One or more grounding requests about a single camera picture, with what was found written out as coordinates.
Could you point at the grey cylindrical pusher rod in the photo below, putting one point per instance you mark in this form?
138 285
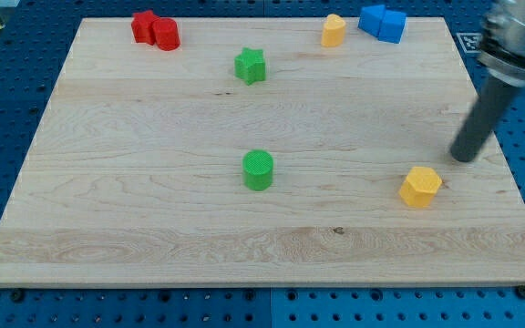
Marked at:
492 102

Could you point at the yellow hexagon block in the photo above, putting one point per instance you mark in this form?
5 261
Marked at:
420 186

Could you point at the fiducial marker tag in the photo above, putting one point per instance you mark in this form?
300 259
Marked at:
469 42

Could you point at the blue cube block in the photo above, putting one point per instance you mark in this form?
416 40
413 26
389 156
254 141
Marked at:
392 26

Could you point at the blue triangle block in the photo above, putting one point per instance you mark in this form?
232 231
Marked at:
370 19

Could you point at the yellow heart block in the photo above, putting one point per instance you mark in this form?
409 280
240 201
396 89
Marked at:
333 33

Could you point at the wooden board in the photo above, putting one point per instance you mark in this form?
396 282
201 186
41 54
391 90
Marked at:
134 177

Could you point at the green star block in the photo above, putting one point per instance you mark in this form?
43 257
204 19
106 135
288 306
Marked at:
249 66

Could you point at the green cylinder block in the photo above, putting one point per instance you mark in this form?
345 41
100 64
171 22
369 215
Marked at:
257 169

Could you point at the red cylinder block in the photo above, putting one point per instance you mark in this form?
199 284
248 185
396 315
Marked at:
166 34

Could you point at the red star block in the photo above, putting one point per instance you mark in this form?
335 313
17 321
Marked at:
141 26

